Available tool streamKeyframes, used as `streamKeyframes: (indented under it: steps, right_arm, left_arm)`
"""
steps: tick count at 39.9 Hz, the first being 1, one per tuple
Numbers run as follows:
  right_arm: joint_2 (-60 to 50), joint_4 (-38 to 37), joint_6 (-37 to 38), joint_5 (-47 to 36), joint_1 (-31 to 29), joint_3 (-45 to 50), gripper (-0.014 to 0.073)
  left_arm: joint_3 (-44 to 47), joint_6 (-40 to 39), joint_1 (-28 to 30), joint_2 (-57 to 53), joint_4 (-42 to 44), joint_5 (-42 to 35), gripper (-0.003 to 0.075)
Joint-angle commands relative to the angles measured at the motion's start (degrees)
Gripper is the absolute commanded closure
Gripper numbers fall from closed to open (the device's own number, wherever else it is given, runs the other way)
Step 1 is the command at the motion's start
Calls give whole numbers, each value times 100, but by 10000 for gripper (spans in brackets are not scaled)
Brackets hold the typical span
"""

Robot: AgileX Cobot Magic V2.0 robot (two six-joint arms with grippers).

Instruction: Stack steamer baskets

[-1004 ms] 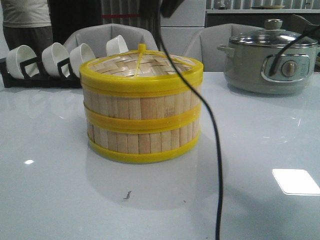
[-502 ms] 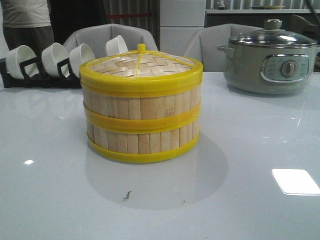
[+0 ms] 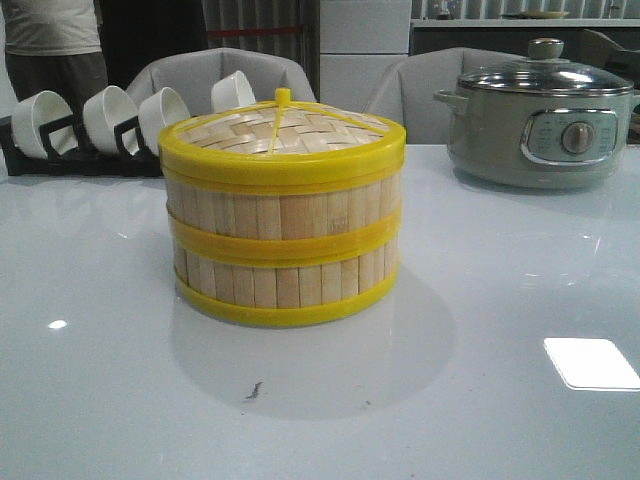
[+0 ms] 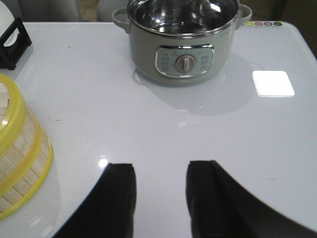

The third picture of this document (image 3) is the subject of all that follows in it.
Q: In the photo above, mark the right grey chair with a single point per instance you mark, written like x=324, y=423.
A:
x=405, y=91

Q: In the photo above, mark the white bowl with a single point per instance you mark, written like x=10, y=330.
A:
x=232, y=92
x=160, y=110
x=30, y=114
x=102, y=112

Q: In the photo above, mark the glass pot lid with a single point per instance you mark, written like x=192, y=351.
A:
x=545, y=72

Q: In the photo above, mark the person in black clothes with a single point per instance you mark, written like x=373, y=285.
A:
x=135, y=33

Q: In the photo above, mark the bamboo steamer lid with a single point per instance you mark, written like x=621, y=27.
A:
x=282, y=146

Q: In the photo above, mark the grey chair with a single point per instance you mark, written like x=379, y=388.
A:
x=192, y=75
x=405, y=91

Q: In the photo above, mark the bamboo steamer tray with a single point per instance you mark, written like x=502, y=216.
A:
x=290, y=296
x=284, y=230

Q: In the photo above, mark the black bowl rack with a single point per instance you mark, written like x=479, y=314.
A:
x=133, y=157

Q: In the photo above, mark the dark grey sideboard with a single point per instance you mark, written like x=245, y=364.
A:
x=512, y=35

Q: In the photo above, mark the white drawer cabinet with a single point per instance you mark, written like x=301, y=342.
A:
x=358, y=41

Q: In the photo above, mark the left grey chair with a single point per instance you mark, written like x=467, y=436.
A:
x=192, y=75

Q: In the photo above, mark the green electric cooking pot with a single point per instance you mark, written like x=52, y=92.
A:
x=537, y=141

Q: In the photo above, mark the person in beige shirt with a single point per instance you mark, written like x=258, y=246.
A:
x=54, y=45

